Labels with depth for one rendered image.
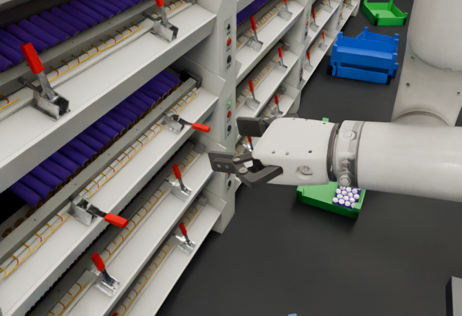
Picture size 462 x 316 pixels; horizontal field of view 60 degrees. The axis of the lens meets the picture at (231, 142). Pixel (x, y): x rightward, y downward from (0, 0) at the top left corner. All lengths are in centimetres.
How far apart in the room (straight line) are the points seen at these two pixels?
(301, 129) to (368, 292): 73
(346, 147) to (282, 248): 78
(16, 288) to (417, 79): 58
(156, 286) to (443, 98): 75
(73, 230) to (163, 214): 30
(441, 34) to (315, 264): 90
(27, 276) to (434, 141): 54
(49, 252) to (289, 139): 37
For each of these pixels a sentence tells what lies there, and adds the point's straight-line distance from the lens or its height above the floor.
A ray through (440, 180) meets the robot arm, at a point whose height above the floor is 67.
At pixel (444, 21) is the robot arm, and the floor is 83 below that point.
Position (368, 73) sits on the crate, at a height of 4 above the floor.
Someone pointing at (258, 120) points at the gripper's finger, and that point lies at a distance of 60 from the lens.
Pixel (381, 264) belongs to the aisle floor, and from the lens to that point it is 126.
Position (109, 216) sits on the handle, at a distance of 63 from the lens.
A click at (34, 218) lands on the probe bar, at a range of 64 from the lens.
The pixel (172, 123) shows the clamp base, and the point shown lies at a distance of 81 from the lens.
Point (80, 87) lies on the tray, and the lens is 60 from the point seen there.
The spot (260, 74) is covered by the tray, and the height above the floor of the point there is 31.
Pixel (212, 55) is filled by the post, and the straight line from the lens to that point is 90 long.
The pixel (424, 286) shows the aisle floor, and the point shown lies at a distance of 126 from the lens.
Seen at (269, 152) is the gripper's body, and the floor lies 64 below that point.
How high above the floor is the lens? 96
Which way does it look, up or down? 37 degrees down
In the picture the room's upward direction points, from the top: straight up
